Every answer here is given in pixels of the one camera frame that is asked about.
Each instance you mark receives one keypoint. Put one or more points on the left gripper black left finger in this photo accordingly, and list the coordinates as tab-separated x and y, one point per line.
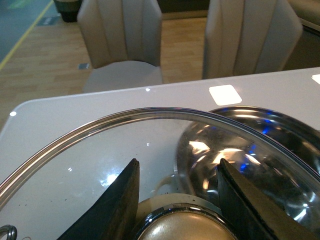
113	215

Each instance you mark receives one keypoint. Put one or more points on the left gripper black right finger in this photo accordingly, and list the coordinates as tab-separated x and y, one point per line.
252	214

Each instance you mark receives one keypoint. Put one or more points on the glass pot lid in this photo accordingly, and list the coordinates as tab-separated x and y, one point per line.
51	190

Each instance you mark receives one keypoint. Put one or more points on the cream electric cooking pot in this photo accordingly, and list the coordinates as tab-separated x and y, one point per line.
277	153

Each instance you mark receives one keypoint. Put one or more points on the right beige dining chair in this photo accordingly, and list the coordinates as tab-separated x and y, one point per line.
244	37

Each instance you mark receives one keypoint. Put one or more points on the beige dining chair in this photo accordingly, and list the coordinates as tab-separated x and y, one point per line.
123	41
244	37

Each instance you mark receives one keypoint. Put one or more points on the left beige dining chair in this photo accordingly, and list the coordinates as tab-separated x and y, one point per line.
123	41

